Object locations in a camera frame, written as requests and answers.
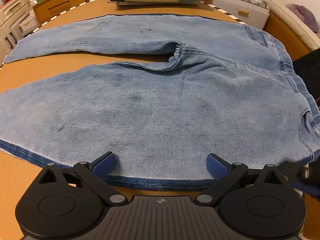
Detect light blue denim jeans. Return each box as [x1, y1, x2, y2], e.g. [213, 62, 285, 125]
[1, 14, 319, 190]

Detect white drawer unit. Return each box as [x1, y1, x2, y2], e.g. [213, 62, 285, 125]
[213, 0, 269, 29]

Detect white rolling storage cart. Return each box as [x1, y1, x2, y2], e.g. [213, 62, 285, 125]
[19, 12, 39, 36]

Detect white sideboard cabinet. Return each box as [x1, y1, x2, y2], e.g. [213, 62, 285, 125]
[0, 0, 30, 63]

